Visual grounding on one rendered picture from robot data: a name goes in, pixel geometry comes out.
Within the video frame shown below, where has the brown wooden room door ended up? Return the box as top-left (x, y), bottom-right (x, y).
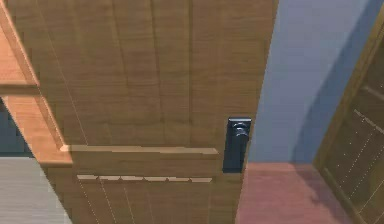
top-left (0, 0), bottom-right (280, 224)

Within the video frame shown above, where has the dark brown wooden door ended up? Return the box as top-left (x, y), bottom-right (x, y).
top-left (313, 6), bottom-right (384, 224)

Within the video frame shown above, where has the black door handle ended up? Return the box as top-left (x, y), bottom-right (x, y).
top-left (222, 116), bottom-right (253, 174)

